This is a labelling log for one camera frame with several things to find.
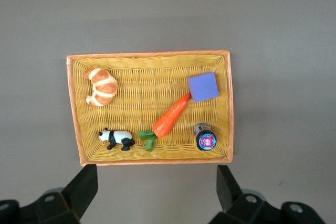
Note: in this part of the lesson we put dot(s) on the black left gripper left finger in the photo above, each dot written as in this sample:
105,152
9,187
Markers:
78,190

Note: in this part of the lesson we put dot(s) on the purple foam cube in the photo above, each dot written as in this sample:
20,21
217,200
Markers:
203,87

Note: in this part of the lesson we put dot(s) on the toy panda figurine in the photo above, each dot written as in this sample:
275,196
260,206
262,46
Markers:
119,136

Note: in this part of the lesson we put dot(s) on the toy croissant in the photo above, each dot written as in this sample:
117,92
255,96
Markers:
103,85

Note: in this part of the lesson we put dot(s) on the yellow wicker basket orange rim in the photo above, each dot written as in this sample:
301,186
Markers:
147,98

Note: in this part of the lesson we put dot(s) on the toy carrot with green leaves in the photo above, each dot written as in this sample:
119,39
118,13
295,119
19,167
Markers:
170,116

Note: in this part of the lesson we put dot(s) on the small jar with blue lid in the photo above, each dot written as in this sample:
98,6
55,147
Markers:
206,141

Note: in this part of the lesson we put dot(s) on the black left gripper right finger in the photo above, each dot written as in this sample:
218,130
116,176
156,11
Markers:
233,197

